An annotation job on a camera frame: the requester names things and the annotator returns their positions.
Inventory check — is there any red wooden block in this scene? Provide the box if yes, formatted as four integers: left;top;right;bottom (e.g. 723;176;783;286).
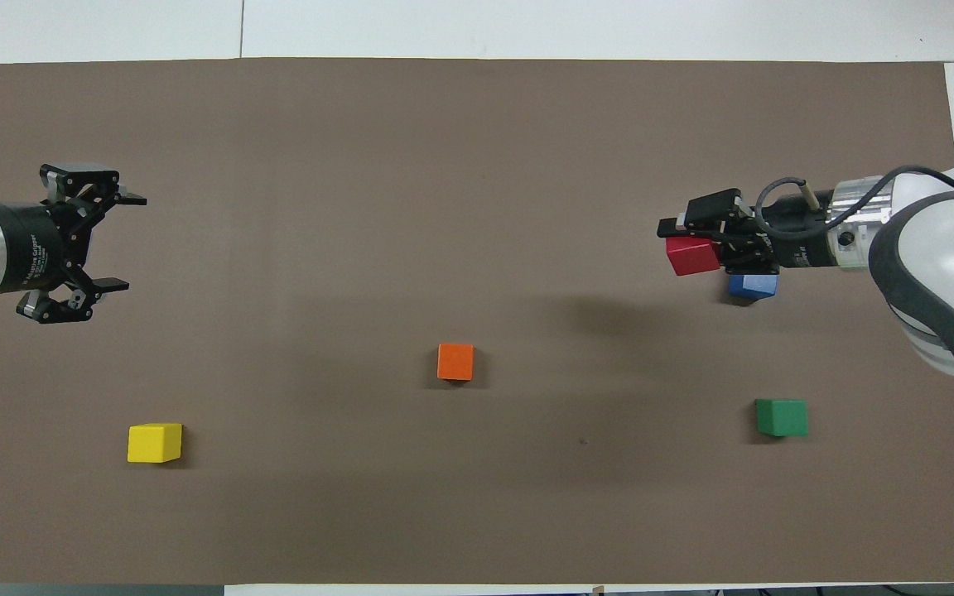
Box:
665;236;723;277

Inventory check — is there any yellow wooden block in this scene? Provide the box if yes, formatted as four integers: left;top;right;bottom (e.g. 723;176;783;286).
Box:
128;423;183;464

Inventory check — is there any blue wooden block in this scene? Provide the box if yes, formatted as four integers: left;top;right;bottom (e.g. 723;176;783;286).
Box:
728;273;778;301

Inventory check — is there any orange wooden block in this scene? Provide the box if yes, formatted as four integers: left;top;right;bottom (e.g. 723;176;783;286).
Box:
437;344;475;382

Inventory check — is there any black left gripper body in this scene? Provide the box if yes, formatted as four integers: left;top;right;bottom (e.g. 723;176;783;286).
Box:
0;201;74;296

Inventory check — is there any green wooden block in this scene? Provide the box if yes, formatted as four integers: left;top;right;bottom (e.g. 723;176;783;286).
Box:
755;399;808;438

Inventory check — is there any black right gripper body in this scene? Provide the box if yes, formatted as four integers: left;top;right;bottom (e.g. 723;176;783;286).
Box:
742;195;841;270

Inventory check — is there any brown table mat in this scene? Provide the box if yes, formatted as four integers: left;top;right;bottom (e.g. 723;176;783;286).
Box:
0;58;954;587

